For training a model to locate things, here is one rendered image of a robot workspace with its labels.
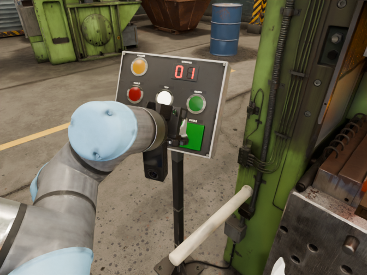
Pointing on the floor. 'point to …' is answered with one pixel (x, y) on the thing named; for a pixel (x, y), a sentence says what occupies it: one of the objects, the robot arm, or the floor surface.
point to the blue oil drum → (225, 29)
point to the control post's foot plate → (165, 264)
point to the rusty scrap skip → (175, 14)
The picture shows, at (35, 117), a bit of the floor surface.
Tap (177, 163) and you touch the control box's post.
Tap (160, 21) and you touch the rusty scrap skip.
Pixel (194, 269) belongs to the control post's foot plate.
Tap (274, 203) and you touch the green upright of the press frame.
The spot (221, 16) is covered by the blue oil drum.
